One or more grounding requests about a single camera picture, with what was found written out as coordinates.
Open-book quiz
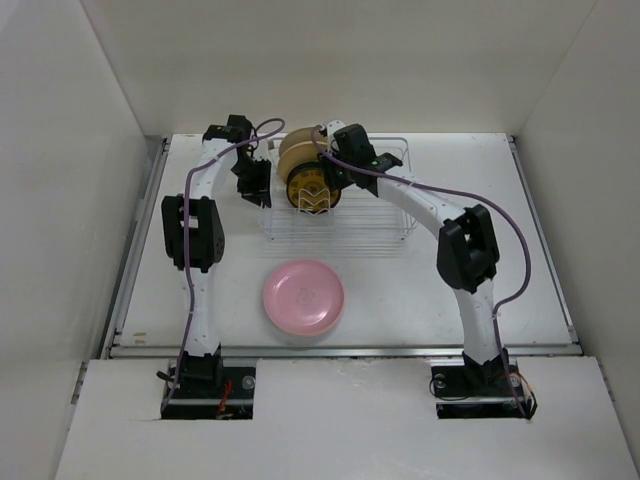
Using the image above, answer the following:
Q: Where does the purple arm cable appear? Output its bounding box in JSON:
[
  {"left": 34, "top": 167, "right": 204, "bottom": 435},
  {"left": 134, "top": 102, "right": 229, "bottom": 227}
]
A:
[
  {"left": 160, "top": 117, "right": 287, "bottom": 416},
  {"left": 310, "top": 125, "right": 533, "bottom": 419}
]

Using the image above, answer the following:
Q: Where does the aluminium table rail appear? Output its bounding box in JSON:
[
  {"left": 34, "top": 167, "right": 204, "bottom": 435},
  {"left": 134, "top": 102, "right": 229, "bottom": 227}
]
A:
[{"left": 93, "top": 136, "right": 171, "bottom": 359}]

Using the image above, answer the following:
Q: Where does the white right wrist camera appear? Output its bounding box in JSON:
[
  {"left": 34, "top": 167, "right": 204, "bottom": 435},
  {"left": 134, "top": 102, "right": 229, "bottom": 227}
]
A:
[{"left": 320, "top": 119, "right": 346, "bottom": 145}]

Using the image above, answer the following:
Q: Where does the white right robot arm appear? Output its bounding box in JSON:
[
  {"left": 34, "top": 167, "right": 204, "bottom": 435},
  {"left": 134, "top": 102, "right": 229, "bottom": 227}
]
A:
[{"left": 311, "top": 124, "right": 509, "bottom": 397}]

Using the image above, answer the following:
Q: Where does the yellow plate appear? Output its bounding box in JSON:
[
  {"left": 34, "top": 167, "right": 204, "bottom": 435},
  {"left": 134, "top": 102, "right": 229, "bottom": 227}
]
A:
[{"left": 275, "top": 302, "right": 344, "bottom": 337}]

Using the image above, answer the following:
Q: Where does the pink plate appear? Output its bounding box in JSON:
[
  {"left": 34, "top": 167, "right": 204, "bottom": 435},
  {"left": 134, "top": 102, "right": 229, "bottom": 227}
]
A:
[{"left": 263, "top": 259, "right": 346, "bottom": 331}]

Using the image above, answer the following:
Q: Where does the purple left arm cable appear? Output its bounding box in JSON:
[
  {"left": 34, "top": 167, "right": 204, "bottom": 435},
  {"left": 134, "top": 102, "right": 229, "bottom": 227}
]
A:
[{"left": 160, "top": 117, "right": 287, "bottom": 416}]

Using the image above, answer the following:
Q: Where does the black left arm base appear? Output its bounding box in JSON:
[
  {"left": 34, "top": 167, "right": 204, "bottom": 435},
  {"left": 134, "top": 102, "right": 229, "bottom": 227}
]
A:
[{"left": 156, "top": 356, "right": 256, "bottom": 421}]

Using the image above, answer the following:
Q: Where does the amber patterned small plate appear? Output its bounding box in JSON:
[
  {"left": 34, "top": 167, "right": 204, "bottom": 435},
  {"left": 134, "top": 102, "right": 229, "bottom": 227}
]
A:
[{"left": 286, "top": 165, "right": 341, "bottom": 215}]

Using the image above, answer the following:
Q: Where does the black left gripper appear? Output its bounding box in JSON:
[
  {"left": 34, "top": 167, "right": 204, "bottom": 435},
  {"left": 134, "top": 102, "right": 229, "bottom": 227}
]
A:
[{"left": 230, "top": 156, "right": 270, "bottom": 208}]

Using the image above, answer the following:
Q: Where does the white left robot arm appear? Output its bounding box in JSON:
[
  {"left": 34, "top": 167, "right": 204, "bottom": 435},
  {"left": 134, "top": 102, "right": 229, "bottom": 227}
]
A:
[{"left": 161, "top": 114, "right": 272, "bottom": 403}]

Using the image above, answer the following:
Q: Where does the clear wire dish rack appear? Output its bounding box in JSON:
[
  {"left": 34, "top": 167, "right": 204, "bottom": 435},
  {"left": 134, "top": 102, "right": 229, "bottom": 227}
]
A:
[{"left": 260, "top": 137, "right": 416, "bottom": 249}]

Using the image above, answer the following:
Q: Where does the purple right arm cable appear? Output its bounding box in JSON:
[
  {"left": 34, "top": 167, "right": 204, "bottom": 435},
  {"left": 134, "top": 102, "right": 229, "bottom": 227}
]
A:
[{"left": 310, "top": 125, "right": 533, "bottom": 419}]

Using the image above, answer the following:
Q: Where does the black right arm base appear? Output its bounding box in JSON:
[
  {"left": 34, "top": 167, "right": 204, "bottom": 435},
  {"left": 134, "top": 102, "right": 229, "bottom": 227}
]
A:
[{"left": 429, "top": 356, "right": 538, "bottom": 420}]

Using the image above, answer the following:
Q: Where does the large beige plate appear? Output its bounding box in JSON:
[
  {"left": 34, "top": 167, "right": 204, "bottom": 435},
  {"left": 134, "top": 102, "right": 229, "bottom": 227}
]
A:
[{"left": 278, "top": 127, "right": 328, "bottom": 156}]

